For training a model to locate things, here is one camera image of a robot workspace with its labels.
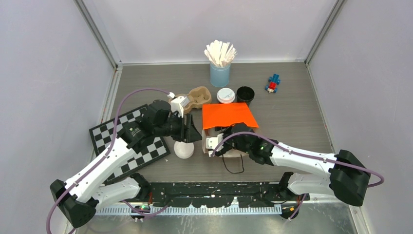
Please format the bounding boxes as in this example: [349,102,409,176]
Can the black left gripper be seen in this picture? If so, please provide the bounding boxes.
[154,111,202,143]

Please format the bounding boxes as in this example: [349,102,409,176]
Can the stack of white lids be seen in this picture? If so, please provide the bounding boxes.
[173,141,194,159]

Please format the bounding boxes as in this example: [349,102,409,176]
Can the orange paper takeout bag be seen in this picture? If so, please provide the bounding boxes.
[202,103,259,174]

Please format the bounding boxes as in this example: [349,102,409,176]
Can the white lid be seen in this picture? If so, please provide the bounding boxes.
[217,88,236,104]

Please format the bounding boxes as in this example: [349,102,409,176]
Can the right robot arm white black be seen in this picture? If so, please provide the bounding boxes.
[213,123,372,207]

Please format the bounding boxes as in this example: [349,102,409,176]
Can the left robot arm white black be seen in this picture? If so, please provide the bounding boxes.
[50,99,202,228]

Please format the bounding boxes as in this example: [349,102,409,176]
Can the brown cardboard cup carrier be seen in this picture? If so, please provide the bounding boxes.
[176,86,212,114]

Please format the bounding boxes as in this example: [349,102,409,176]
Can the blue red toy blocks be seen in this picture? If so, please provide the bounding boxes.
[265,74,281,93]

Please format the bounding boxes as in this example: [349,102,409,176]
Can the blue cylindrical holder cup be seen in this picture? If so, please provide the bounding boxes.
[210,62,231,87]

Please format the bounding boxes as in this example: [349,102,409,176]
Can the black white checkerboard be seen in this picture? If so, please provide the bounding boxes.
[89,104,171,185]

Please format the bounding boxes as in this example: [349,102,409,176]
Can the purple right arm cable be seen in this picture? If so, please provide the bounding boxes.
[211,131,385,188]

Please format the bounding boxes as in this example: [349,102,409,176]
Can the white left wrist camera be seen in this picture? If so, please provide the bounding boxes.
[168,92,189,118]

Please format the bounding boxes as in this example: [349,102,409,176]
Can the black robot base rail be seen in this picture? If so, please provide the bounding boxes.
[129,180,310,209]

